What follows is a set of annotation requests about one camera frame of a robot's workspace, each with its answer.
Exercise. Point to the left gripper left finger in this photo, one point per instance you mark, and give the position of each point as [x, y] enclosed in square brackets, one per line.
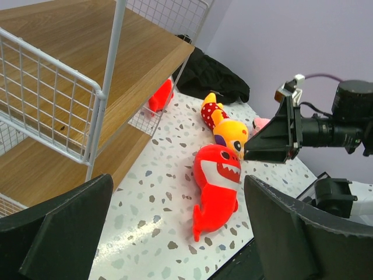
[58, 238]

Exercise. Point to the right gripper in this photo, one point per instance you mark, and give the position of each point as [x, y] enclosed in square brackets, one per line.
[280, 139]

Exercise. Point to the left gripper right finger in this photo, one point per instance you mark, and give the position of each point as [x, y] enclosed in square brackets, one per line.
[298, 241]

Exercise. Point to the yellow plush red dotted dress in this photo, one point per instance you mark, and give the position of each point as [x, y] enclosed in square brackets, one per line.
[228, 132]

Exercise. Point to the red shark plush front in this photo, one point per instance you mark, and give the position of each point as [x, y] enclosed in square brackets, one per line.
[217, 172]

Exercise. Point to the red shark plush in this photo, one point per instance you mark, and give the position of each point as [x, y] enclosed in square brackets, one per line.
[217, 172]
[162, 96]

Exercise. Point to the red shark plush back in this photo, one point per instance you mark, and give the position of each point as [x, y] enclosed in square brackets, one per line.
[162, 96]

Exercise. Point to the pink plush striped hat right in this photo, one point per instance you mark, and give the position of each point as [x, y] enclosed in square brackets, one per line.
[258, 123]

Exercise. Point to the black jacket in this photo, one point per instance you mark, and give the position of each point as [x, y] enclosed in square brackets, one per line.
[203, 75]

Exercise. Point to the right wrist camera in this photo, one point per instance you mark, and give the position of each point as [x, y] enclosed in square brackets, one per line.
[291, 88]

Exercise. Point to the white wire wooden shelf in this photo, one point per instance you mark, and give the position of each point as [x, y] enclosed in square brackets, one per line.
[76, 77]

